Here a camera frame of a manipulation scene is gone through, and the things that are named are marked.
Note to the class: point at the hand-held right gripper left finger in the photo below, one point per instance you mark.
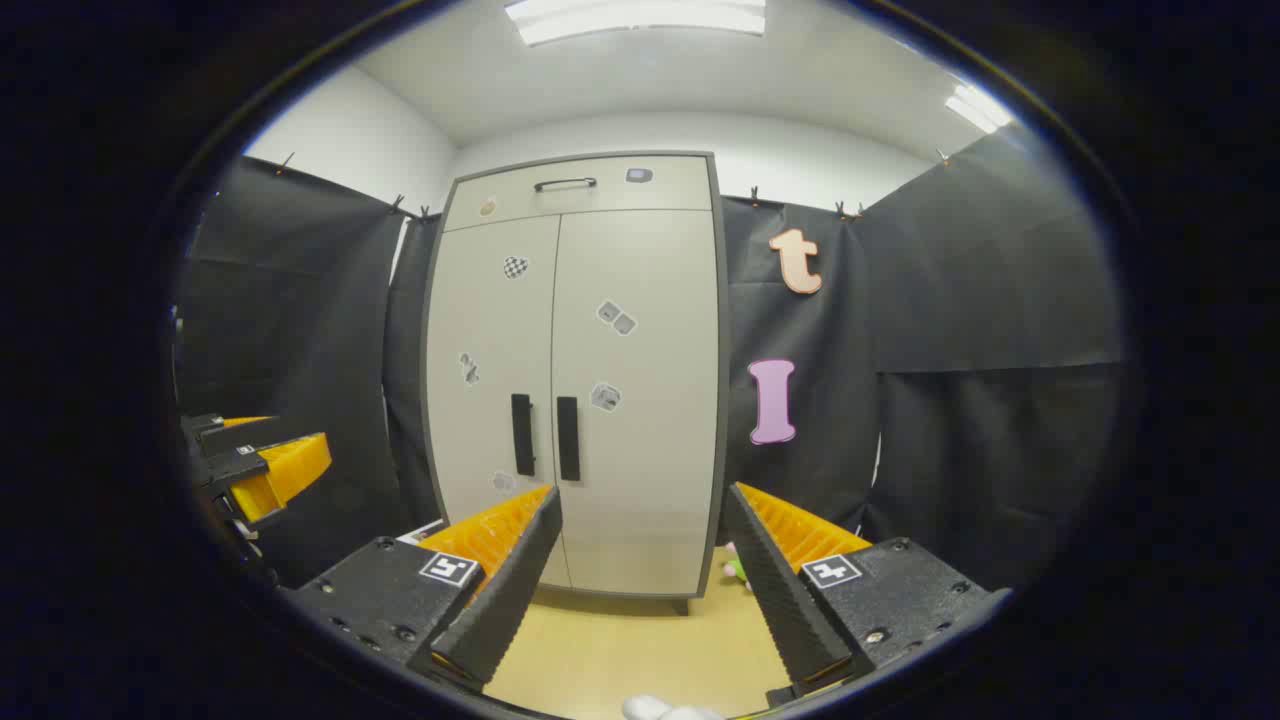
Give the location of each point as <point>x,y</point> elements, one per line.
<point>510,600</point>

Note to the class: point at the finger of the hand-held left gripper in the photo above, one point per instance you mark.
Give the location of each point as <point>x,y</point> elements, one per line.
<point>250,438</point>
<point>290,468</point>

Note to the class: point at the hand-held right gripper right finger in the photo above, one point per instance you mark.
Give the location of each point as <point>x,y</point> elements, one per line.
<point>780,600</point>

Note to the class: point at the grey shoe cabinet door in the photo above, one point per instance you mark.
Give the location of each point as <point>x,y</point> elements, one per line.
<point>480,430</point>
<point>650,480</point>

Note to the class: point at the grey double-door shoe cabinet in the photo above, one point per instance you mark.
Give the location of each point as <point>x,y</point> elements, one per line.
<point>723,400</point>

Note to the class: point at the grey cabinet drawer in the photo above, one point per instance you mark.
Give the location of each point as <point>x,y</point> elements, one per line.
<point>680,185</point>

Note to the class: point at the small pink green toy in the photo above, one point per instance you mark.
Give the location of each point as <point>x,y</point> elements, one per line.
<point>738,570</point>

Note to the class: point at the printed white booklet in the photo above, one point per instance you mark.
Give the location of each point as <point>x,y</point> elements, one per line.
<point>425,532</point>

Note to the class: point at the black backdrop cloth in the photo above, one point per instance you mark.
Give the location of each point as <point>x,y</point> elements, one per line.
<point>1000,300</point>

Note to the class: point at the long ceiling light panel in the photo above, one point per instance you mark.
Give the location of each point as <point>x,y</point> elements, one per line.
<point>640,18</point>

